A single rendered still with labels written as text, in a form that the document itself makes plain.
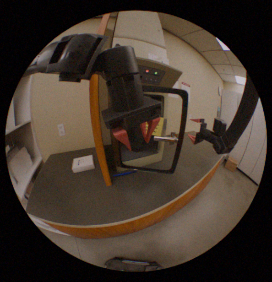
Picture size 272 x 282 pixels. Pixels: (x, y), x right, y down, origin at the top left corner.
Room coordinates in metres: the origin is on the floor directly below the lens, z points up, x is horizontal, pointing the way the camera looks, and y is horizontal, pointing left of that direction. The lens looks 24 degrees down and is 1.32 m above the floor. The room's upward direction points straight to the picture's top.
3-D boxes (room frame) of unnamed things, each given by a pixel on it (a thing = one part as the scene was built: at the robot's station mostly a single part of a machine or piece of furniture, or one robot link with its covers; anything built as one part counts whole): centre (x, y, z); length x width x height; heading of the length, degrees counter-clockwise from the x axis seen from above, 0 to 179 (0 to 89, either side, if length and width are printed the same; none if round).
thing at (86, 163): (0.42, 0.36, 0.96); 0.16 x 0.12 x 0.04; 118
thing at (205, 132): (0.34, -0.35, 1.21); 0.07 x 0.07 x 0.10; 22
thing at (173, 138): (0.30, -0.11, 1.20); 0.10 x 0.05 x 0.03; 77
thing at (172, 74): (0.40, -0.06, 1.46); 0.32 x 0.11 x 0.10; 112
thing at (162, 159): (0.35, -0.05, 1.19); 0.30 x 0.01 x 0.40; 77
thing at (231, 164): (1.00, -2.77, 0.14); 0.41 x 0.33 x 0.29; 29
